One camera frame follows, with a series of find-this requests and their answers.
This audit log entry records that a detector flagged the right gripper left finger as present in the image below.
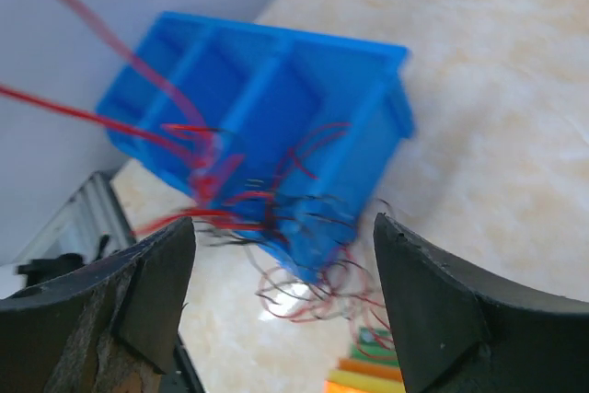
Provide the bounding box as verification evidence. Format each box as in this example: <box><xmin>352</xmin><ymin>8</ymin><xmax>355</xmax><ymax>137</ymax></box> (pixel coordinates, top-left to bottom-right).
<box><xmin>1</xmin><ymin>218</ymin><xmax>196</xmax><ymax>392</ymax></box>

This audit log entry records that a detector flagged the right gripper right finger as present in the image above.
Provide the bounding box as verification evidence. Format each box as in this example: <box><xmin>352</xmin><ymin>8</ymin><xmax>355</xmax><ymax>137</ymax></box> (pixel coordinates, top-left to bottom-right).
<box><xmin>374</xmin><ymin>214</ymin><xmax>588</xmax><ymax>392</ymax></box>

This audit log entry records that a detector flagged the black wire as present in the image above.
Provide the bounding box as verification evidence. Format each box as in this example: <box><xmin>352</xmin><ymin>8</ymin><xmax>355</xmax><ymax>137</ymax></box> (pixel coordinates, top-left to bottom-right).
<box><xmin>192</xmin><ymin>176</ymin><xmax>397</xmax><ymax>316</ymax></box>

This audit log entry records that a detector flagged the red wire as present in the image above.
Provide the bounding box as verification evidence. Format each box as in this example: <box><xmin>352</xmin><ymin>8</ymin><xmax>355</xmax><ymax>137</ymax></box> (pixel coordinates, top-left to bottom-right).
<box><xmin>0</xmin><ymin>0</ymin><xmax>397</xmax><ymax>360</ymax></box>

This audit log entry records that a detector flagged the orange sponge package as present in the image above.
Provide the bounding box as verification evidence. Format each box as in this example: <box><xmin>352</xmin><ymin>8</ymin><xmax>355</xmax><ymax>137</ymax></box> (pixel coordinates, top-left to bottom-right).
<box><xmin>323</xmin><ymin>326</ymin><xmax>406</xmax><ymax>393</ymax></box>

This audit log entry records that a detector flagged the blue plastic bin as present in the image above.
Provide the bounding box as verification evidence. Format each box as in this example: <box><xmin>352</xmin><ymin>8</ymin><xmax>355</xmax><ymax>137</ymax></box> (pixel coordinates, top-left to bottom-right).
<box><xmin>95</xmin><ymin>10</ymin><xmax>418</xmax><ymax>284</ymax></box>

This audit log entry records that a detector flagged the aluminium frame rail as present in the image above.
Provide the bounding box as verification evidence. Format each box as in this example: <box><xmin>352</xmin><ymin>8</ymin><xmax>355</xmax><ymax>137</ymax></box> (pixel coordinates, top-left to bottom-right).
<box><xmin>16</xmin><ymin>172</ymin><xmax>136</xmax><ymax>263</ymax></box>

